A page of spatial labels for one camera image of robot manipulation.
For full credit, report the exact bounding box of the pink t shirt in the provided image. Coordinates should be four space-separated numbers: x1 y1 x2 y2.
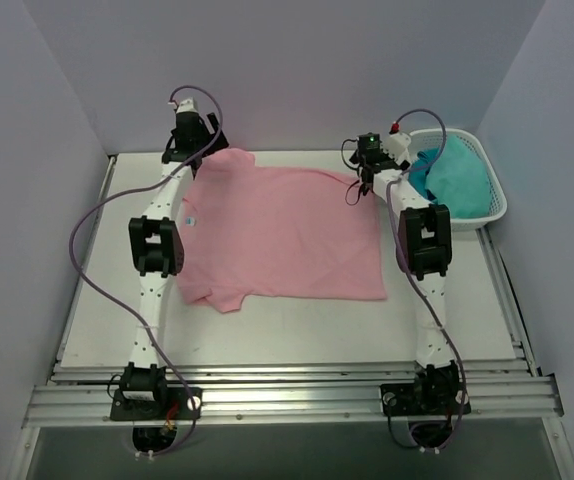
176 149 387 313

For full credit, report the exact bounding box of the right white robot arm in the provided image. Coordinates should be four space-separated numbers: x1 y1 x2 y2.
349 131 461 413

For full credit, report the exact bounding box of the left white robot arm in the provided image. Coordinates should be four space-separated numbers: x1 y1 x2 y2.
119 98 228 419

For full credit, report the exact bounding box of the dark teal t shirt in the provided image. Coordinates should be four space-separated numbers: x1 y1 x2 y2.
408 148 443 204

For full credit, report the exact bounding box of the white plastic basket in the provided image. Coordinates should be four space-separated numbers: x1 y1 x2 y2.
409 128 507 231

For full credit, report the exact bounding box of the light teal t shirt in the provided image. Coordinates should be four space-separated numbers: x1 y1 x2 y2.
433 134 492 219

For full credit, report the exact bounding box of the black wire loop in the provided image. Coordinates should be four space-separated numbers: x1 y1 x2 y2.
340 137 371 206

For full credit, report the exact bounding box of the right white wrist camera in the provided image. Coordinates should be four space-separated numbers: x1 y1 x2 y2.
381 122 411 166

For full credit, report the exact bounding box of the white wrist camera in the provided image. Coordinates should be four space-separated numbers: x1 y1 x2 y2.
168 97 199 114
381 122 411 166

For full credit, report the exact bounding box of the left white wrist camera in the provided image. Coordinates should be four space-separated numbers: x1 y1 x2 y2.
168 97 199 114

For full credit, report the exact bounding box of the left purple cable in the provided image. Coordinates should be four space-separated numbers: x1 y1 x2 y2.
68 85 226 456

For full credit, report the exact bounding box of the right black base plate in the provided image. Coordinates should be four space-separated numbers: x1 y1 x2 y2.
380 383 472 417

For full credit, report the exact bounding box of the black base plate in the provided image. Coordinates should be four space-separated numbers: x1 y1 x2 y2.
109 387 203 422
380 383 472 417

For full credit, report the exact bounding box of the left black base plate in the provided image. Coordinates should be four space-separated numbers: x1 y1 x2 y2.
109 387 203 422

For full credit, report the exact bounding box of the aluminium rail frame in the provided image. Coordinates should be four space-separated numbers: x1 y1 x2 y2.
16 154 566 480

